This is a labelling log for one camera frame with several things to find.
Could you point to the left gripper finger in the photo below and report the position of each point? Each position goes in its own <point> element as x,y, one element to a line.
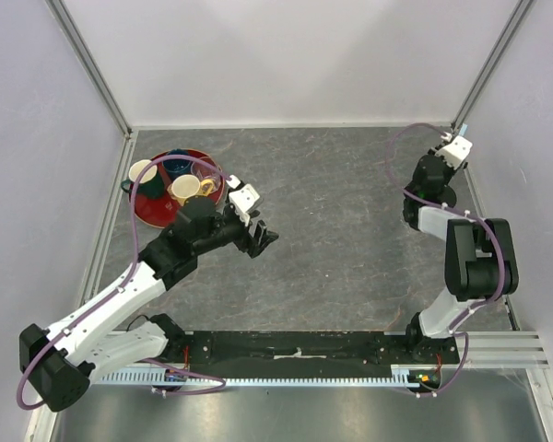
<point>258,229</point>
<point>259,245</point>

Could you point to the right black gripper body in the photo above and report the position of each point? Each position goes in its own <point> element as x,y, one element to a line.
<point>449,171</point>

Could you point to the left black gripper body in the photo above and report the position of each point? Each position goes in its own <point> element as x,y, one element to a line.
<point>234,230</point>

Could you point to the black phone stand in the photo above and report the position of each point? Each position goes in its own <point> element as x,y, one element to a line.
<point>447,196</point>

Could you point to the black phone blue case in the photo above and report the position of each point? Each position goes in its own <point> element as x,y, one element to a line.
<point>463,129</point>

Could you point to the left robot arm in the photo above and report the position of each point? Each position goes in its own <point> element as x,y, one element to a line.
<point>61,361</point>

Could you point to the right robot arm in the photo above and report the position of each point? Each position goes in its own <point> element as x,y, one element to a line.
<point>480,264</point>

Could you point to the clear glass cup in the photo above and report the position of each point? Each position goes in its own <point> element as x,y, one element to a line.
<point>206,173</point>

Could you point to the yellow mug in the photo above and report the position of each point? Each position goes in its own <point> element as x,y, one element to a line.
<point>189,186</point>

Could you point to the red round tray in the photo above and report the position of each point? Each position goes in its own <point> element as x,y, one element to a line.
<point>161,212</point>

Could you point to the blue cup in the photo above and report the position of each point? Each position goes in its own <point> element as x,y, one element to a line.
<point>176,168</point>

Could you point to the dark green mug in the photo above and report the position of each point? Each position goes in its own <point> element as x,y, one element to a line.
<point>145,178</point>

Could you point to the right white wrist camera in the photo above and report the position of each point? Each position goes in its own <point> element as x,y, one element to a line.
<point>448,138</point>

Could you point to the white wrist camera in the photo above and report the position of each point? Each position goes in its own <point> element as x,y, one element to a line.
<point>243,197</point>
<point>448,138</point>

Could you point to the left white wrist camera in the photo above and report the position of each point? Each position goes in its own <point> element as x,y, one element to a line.
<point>243,197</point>

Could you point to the right aluminium frame post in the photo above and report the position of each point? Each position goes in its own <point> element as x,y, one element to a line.
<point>501,45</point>

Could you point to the aluminium frame post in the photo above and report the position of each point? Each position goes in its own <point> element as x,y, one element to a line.
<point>501,45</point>
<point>74,36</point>

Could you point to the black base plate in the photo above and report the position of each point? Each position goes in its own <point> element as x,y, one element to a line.
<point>305,354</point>

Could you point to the slotted cable duct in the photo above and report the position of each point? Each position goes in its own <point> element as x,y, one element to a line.
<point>159,377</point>

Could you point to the left aluminium frame post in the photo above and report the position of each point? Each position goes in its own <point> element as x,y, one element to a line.
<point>74,36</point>

